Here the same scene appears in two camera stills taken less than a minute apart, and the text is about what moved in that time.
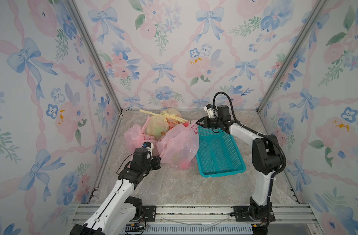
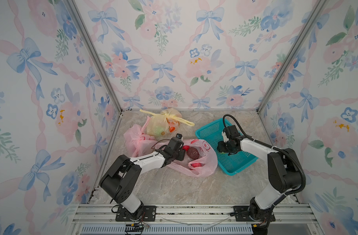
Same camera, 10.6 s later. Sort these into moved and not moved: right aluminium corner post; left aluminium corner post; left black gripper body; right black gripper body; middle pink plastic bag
Moved: right black gripper body; left black gripper body
Not moved: left aluminium corner post; middle pink plastic bag; right aluminium corner post
